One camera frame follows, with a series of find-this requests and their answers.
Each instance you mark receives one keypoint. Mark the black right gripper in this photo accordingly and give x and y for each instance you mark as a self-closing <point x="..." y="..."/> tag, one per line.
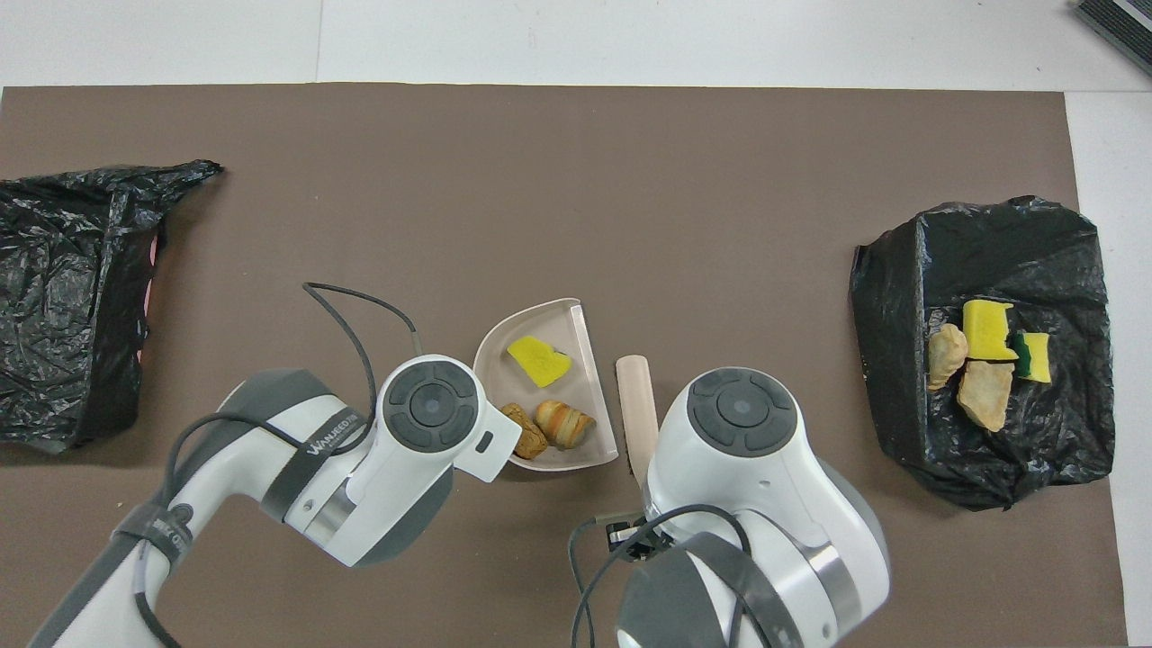
<point x="643" y="540"/>

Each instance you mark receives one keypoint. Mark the beige hand brush black bristles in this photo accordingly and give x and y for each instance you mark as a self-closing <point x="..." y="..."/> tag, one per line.
<point x="639" y="405"/>

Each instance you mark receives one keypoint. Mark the brown bread chunk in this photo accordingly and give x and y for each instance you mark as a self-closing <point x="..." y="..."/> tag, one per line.
<point x="526" y="434"/>

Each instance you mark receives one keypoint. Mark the beige plastic dustpan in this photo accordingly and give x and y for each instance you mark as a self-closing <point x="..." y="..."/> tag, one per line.
<point x="576" y="360"/>

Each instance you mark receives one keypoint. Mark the yellow sponge piece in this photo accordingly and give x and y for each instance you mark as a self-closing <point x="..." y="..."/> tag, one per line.
<point x="987" y="328"/>
<point x="540" y="362"/>

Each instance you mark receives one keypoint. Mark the yellow sponge with green pad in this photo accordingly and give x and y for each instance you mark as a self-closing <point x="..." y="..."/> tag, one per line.
<point x="1037" y="360"/>

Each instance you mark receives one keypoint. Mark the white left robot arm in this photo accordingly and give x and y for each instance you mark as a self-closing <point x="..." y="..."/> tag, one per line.
<point x="396" y="468"/>

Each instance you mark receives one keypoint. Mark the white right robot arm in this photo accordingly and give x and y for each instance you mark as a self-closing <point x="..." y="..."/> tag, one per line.
<point x="747" y="450"/>

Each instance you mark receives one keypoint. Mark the black bag lined pink bin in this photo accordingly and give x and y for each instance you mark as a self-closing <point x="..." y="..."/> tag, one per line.
<point x="54" y="315"/>

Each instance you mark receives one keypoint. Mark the brown table mat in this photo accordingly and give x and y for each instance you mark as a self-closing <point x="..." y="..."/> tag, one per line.
<point x="576" y="144"/>

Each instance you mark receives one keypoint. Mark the dark ribbed object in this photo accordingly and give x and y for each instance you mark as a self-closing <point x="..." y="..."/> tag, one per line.
<point x="1120" y="27"/>

